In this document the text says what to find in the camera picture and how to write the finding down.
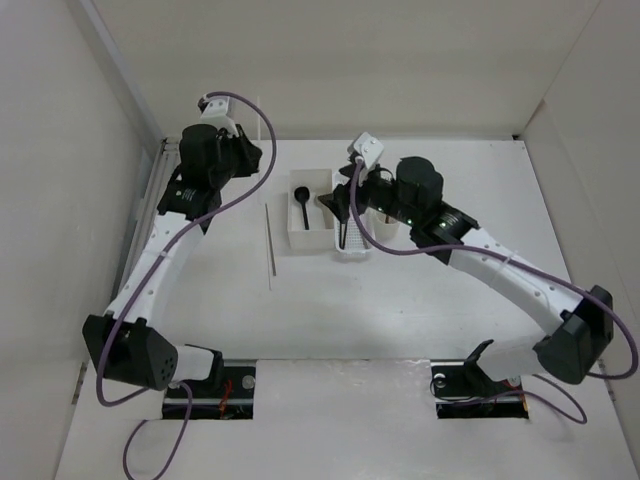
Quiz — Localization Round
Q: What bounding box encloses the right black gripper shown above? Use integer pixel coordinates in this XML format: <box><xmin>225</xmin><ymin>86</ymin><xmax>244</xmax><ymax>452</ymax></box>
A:
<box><xmin>317</xmin><ymin>162</ymin><xmax>419</xmax><ymax>228</ymax></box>

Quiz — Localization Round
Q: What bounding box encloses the black plastic spoon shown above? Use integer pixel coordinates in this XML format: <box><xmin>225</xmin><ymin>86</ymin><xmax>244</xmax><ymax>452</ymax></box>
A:
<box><xmin>294</xmin><ymin>186</ymin><xmax>311</xmax><ymax>231</ymax></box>

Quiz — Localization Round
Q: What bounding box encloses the beige plastic spoon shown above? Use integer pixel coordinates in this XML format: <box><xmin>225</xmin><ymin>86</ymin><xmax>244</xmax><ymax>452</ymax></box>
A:
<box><xmin>314</xmin><ymin>193</ymin><xmax>334</xmax><ymax>230</ymax></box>

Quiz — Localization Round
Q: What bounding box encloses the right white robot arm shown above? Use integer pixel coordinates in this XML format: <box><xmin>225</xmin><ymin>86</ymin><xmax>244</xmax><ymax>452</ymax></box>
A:
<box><xmin>319</xmin><ymin>157</ymin><xmax>613</xmax><ymax>394</ymax></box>

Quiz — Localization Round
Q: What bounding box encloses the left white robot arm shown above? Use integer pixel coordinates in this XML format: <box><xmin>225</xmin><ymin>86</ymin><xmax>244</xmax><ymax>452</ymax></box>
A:
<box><xmin>82</xmin><ymin>124</ymin><xmax>262</xmax><ymax>397</ymax></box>

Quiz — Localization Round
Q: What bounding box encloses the white paper cup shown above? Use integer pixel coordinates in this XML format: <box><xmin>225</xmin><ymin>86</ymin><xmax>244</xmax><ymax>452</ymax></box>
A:
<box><xmin>373</xmin><ymin>212</ymin><xmax>399</xmax><ymax>243</ymax></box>

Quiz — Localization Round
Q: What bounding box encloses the white perforated tray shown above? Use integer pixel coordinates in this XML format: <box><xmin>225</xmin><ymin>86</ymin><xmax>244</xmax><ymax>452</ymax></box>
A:
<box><xmin>334</xmin><ymin>189</ymin><xmax>373</xmax><ymax>261</ymax></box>

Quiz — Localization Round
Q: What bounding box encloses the silver metal chopstick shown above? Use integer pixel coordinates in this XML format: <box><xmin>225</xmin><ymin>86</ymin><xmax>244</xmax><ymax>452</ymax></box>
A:
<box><xmin>265</xmin><ymin>204</ymin><xmax>277</xmax><ymax>277</ymax></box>

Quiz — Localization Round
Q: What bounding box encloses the white square box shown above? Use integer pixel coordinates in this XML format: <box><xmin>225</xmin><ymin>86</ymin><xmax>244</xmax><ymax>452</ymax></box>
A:
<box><xmin>287</xmin><ymin>169</ymin><xmax>335</xmax><ymax>252</ymax></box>

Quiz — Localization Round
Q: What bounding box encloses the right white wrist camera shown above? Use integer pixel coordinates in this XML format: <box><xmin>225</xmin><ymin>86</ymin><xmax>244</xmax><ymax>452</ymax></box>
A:
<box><xmin>347</xmin><ymin>132</ymin><xmax>384</xmax><ymax>172</ymax></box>

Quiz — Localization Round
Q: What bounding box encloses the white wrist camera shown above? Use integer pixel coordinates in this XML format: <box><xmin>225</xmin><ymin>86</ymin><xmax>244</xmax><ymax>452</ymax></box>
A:
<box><xmin>197</xmin><ymin>94</ymin><xmax>238</xmax><ymax>136</ymax></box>
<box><xmin>347</xmin><ymin>132</ymin><xmax>384</xmax><ymax>172</ymax></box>

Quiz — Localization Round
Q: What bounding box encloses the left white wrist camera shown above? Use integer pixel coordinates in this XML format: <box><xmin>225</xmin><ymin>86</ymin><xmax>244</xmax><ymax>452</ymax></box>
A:
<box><xmin>197</xmin><ymin>94</ymin><xmax>238</xmax><ymax>136</ymax></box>

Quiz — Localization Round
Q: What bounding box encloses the aluminium rail frame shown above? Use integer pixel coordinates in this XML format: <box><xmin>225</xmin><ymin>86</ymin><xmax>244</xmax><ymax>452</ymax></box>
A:
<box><xmin>110</xmin><ymin>137</ymin><xmax>179</xmax><ymax>303</ymax></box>

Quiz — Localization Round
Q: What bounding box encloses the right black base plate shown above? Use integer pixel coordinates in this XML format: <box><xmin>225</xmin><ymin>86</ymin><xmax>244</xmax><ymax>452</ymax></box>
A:
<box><xmin>429</xmin><ymin>340</ymin><xmax>529</xmax><ymax>420</ymax></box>

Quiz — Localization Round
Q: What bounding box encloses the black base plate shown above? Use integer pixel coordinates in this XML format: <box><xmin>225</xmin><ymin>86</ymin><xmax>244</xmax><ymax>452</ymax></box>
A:
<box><xmin>429</xmin><ymin>340</ymin><xmax>529</xmax><ymax>420</ymax></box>
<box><xmin>185</xmin><ymin>360</ymin><xmax>257</xmax><ymax>420</ymax></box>

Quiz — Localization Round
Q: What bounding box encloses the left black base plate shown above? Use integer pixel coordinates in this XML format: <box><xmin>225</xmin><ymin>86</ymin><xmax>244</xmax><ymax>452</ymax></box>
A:
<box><xmin>185</xmin><ymin>360</ymin><xmax>257</xmax><ymax>420</ymax></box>

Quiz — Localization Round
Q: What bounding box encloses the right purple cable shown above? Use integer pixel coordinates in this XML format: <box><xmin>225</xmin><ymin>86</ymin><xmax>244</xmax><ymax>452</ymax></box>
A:
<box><xmin>347</xmin><ymin>155</ymin><xmax>640</xmax><ymax>425</ymax></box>

